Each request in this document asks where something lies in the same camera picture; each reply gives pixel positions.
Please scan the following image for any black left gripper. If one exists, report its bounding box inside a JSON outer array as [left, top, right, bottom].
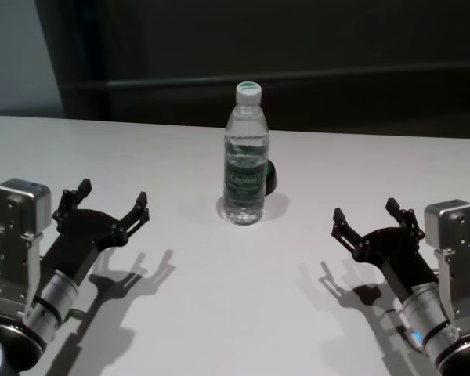
[[41, 178, 150, 283]]

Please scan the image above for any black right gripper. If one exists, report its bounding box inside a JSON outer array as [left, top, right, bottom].
[[331, 197, 442, 302]]

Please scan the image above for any clear green-label water bottle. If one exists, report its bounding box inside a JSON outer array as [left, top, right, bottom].
[[222, 81, 269, 225]]

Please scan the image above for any small black round object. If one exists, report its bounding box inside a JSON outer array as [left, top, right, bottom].
[[264, 158, 278, 195]]

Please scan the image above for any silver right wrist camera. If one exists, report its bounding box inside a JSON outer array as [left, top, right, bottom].
[[423, 199, 470, 328]]

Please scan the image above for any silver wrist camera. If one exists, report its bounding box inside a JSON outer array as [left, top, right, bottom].
[[423, 199, 470, 328], [0, 178, 52, 320]]

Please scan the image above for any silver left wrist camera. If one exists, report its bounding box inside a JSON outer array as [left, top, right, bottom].
[[0, 178, 52, 320]]

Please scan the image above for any grey horizontal rail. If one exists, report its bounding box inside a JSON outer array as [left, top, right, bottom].
[[105, 75, 470, 89]]

